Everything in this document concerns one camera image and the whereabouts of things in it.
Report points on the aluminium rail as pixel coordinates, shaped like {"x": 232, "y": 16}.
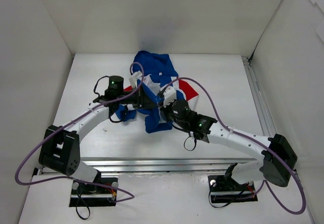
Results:
{"x": 265, "y": 118}
{"x": 164, "y": 165}

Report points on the aluminium right side rail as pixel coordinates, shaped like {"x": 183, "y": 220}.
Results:
{"x": 265, "y": 118}

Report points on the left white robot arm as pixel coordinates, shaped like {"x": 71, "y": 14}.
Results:
{"x": 60, "y": 150}

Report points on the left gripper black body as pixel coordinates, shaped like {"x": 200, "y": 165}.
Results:
{"x": 148, "y": 100}

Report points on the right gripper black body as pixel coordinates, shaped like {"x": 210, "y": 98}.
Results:
{"x": 164, "y": 112}

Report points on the blue white red jacket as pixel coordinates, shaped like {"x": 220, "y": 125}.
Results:
{"x": 158, "y": 71}

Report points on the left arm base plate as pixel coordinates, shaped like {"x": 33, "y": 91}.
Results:
{"x": 83, "y": 195}

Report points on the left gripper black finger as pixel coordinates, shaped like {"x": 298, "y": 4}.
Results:
{"x": 147, "y": 92}
{"x": 150, "y": 104}

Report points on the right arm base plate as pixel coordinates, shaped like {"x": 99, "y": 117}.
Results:
{"x": 225, "y": 191}

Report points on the aluminium front rail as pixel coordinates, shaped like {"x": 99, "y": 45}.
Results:
{"x": 164, "y": 165}

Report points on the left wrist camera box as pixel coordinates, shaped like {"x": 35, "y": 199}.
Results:
{"x": 134, "y": 79}

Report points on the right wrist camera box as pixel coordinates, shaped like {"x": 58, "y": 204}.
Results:
{"x": 167, "y": 95}

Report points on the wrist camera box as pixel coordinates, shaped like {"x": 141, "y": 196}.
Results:
{"x": 167, "y": 95}
{"x": 134, "y": 79}

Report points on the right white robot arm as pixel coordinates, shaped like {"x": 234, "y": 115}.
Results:
{"x": 274, "y": 158}

